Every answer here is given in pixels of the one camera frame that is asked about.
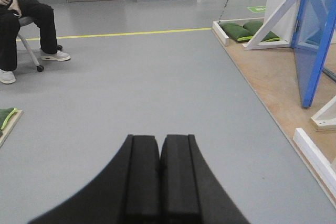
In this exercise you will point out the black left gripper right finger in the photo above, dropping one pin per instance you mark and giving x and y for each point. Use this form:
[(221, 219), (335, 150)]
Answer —
[(190, 192)]

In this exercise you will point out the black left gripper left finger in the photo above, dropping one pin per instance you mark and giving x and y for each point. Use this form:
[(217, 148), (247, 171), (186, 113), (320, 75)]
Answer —
[(127, 190)]

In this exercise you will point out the blue door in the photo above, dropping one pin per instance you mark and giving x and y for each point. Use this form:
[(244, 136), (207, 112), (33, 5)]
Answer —
[(311, 41)]

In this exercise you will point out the small plywood board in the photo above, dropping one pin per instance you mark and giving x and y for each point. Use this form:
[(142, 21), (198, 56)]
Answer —
[(10, 125)]

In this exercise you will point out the white beam near front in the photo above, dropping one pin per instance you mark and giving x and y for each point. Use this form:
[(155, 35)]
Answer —
[(322, 170)]

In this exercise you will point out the green sandbag on board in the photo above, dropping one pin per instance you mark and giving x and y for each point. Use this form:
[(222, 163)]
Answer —
[(6, 114)]

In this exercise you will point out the plywood base platform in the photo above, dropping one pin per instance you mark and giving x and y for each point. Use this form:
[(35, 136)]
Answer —
[(272, 75)]

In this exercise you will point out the white wooden edge beam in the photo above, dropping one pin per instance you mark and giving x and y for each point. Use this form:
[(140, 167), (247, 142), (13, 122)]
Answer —
[(220, 34)]

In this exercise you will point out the green sandbag left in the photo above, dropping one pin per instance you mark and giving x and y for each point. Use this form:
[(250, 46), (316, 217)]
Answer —
[(236, 32)]

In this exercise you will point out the white wooden foot bracket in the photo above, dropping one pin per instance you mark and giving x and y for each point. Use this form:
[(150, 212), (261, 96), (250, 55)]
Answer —
[(324, 119)]

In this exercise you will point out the white wooden door frame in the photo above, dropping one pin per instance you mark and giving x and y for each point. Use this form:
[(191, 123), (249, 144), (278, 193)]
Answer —
[(278, 26)]

